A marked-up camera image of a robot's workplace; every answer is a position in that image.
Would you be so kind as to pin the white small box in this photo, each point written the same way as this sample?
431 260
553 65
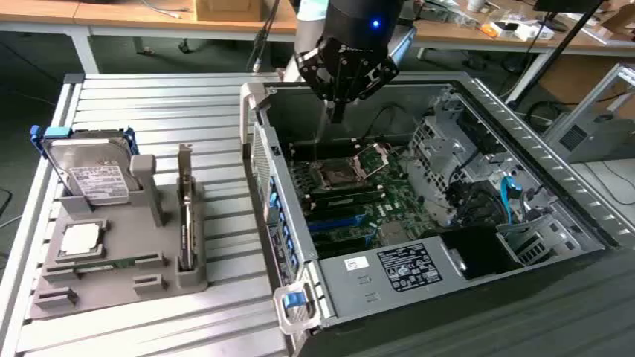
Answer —
535 32

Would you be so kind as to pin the silver CPU chip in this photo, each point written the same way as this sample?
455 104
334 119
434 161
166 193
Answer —
82 240

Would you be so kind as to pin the cluttered wooden desk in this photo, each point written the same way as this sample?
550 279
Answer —
446 33

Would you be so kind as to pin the grey parts rack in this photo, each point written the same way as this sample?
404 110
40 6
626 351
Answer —
128 238

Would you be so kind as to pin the brown cardboard box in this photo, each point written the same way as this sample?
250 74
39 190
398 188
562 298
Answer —
228 9

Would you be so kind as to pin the black plastic shroud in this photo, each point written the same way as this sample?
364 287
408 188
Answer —
476 253

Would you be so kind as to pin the green RAM stick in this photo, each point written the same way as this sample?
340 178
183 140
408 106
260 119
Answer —
107 264

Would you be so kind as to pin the silver disk bay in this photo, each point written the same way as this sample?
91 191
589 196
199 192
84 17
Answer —
546 238

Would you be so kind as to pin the RAM memory stick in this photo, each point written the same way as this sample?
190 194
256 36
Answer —
186 223

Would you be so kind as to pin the metal socket cover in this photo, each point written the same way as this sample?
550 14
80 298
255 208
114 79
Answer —
372 158

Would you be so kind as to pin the open cardboard carton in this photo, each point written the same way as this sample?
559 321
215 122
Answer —
621 22

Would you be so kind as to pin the thin metal locking lever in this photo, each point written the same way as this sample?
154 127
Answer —
318 148

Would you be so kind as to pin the black installed RAM stick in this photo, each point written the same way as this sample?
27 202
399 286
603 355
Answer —
347 199

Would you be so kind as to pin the hard disk with blue bracket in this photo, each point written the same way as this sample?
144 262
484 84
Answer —
94 163

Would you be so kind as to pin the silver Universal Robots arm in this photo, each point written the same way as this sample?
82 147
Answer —
310 41

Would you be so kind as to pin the white mug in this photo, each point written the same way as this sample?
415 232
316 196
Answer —
476 4

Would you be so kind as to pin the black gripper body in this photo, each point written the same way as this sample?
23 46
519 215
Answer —
356 33

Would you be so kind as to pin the long wooden desk white legs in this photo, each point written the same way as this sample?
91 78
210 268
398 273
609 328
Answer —
124 16

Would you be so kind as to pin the CPU socket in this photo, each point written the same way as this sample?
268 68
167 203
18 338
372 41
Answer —
339 175

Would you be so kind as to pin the grey computer tower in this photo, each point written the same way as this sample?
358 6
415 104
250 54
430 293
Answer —
595 137

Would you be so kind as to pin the green motherboard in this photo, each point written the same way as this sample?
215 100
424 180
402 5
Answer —
396 201

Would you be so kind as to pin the black expansion slot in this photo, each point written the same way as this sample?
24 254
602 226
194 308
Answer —
342 245

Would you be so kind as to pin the blue expansion slot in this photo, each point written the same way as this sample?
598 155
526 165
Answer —
338 223

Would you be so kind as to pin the aluminium profile frame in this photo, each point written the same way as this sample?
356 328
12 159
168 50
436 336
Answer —
610 80

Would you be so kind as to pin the grey power supply unit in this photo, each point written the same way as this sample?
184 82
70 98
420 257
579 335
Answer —
356 294

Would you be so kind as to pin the black castor wheel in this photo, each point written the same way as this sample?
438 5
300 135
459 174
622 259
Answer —
184 45

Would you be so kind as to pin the black monitor with stand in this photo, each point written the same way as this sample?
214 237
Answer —
561 5

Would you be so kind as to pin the silver perforated drive cage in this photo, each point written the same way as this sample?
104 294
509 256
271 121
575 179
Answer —
442 141

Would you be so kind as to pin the black slanted tripod pole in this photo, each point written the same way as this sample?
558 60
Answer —
555 52

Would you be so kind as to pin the open black PC case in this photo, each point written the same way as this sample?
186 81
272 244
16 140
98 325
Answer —
347 297

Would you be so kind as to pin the square chipset heatsink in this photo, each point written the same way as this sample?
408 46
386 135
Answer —
395 233

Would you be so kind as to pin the orange and white box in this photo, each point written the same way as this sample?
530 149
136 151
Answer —
498 29

